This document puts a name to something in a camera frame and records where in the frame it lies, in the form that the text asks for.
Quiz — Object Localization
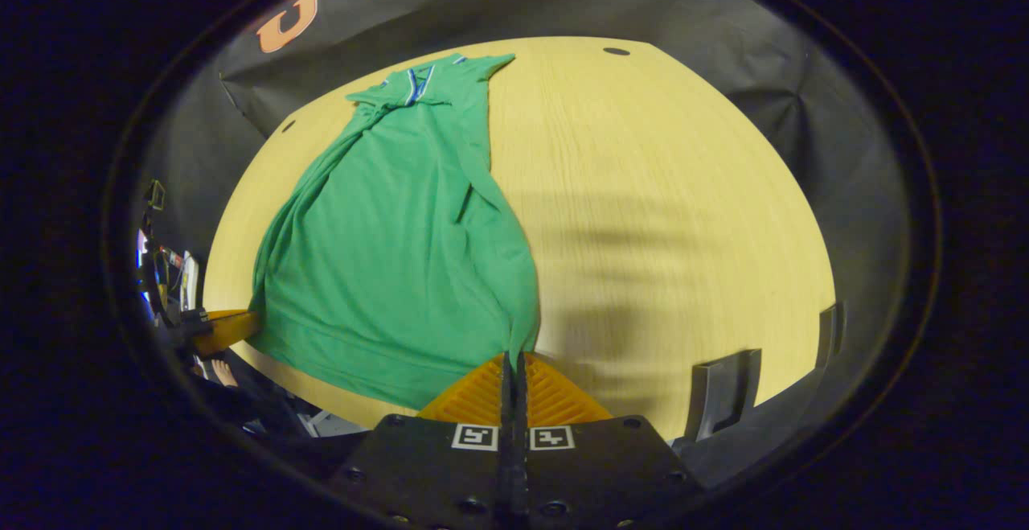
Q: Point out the white and red equipment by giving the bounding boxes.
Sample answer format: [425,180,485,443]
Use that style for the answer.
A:
[178,250,202,312]

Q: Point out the black backdrop cloth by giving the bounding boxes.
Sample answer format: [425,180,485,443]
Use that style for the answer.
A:
[141,0,917,466]

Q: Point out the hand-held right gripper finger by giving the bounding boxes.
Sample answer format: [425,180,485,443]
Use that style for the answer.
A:
[328,351,517,530]
[514,351,710,530]

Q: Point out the green T-shirt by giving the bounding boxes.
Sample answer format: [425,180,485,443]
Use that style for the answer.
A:
[245,52,541,410]

